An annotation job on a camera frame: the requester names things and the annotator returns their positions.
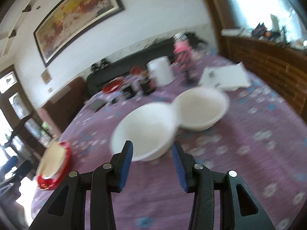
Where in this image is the glass panel door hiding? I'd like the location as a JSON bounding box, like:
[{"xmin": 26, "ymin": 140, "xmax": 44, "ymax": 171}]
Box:
[{"xmin": 0, "ymin": 65, "xmax": 33, "ymax": 163}]

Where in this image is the red ribbed plate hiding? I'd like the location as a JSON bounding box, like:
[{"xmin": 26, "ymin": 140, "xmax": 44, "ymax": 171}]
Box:
[{"xmin": 36, "ymin": 168, "xmax": 66, "ymax": 190}]

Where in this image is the small red plate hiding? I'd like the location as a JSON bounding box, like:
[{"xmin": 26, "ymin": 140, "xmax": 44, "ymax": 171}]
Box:
[{"xmin": 102, "ymin": 79, "xmax": 123, "ymax": 94}]

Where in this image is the black sofa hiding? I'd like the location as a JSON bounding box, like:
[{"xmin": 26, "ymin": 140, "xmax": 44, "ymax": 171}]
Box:
[{"xmin": 86, "ymin": 38, "xmax": 178, "ymax": 99}]

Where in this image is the cream plastic bowl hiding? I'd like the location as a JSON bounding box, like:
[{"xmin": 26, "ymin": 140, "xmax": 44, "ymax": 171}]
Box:
[{"xmin": 38, "ymin": 140, "xmax": 67, "ymax": 178}]

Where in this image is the black box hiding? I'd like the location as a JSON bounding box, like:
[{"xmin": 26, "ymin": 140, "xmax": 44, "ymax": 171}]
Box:
[{"xmin": 121, "ymin": 84, "xmax": 135, "ymax": 98}]

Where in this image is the jar with wooden lid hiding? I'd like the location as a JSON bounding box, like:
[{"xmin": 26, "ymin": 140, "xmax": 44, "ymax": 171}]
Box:
[{"xmin": 141, "ymin": 71, "xmax": 157, "ymax": 95}]

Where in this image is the small wall plaque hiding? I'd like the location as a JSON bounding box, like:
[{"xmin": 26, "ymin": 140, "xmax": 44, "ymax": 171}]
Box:
[{"xmin": 40, "ymin": 69, "xmax": 52, "ymax": 84}]

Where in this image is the bright window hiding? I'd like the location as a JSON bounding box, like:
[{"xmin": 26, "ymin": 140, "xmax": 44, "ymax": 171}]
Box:
[{"xmin": 219, "ymin": 0, "xmax": 305, "ymax": 37}]

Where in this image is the red plate with gold rim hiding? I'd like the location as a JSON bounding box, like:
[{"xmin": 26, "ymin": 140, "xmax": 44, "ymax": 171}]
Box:
[{"xmin": 56, "ymin": 141, "xmax": 72, "ymax": 173}]

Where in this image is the purple floral tablecloth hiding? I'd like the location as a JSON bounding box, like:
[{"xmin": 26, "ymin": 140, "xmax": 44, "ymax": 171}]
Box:
[{"xmin": 31, "ymin": 50, "xmax": 307, "ymax": 230}]

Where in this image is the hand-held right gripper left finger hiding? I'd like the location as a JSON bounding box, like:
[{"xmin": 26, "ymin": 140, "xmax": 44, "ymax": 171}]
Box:
[{"xmin": 29, "ymin": 141, "xmax": 134, "ymax": 230}]

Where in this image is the white plastic jar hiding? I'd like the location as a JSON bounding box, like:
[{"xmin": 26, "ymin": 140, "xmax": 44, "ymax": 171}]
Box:
[{"xmin": 146, "ymin": 56, "xmax": 174, "ymax": 87}]

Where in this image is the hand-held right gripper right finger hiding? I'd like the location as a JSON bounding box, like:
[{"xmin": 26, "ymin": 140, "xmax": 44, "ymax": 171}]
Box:
[{"xmin": 172, "ymin": 141, "xmax": 276, "ymax": 230}]

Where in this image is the white napkin stack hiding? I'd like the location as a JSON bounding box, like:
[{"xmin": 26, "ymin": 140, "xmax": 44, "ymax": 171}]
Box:
[{"xmin": 198, "ymin": 62, "xmax": 251, "ymax": 92}]

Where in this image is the large white foam bowl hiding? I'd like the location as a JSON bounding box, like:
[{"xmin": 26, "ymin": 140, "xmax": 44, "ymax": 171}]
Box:
[{"xmin": 174, "ymin": 87, "xmax": 231, "ymax": 125}]

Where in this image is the framed wall painting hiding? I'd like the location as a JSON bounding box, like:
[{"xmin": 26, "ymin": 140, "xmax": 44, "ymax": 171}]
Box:
[{"xmin": 33, "ymin": 0, "xmax": 126, "ymax": 68}]

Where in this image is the pink sleeved bottle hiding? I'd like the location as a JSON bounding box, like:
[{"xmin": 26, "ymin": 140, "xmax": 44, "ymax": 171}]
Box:
[{"xmin": 173, "ymin": 33, "xmax": 195, "ymax": 70}]

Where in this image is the black smartphone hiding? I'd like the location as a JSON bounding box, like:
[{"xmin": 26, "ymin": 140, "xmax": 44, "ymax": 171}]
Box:
[{"xmin": 88, "ymin": 100, "xmax": 106, "ymax": 113}]

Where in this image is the red lidded glass container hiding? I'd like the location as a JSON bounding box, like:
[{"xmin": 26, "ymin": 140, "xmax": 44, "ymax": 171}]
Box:
[{"xmin": 129, "ymin": 66, "xmax": 144, "ymax": 76}]

